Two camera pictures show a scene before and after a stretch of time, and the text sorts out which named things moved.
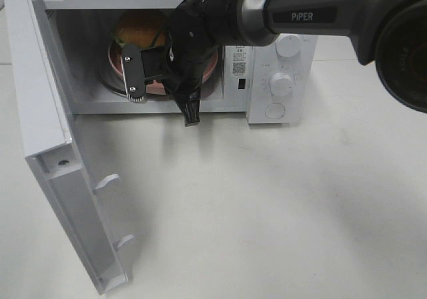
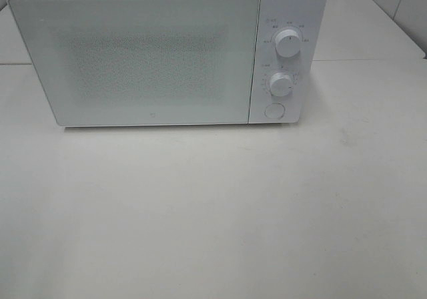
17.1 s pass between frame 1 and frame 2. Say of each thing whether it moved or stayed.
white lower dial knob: stayed
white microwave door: moved
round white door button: stayed
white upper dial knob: stayed
